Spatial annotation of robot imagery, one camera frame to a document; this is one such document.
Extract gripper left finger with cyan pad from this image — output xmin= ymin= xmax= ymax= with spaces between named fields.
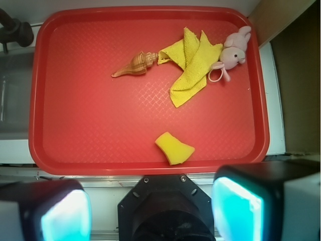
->
xmin=1 ymin=180 xmax=92 ymax=240

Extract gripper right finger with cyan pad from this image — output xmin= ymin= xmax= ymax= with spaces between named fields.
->
xmin=211 ymin=160 xmax=320 ymax=240

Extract pink plush bunny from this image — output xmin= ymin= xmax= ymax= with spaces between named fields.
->
xmin=207 ymin=26 xmax=252 ymax=83

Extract red plastic tray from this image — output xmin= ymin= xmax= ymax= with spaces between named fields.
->
xmin=29 ymin=6 xmax=269 ymax=175

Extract yellow sponge piece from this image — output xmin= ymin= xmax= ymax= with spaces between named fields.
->
xmin=154 ymin=132 xmax=195 ymax=166

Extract stainless steel sink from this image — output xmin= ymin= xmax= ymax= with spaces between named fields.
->
xmin=1 ymin=47 xmax=35 ymax=140

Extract yellow knitted cloth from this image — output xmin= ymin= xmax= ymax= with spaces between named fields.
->
xmin=157 ymin=27 xmax=223 ymax=108

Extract brown striped conch shell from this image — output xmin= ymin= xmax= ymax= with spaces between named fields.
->
xmin=111 ymin=51 xmax=158 ymax=78

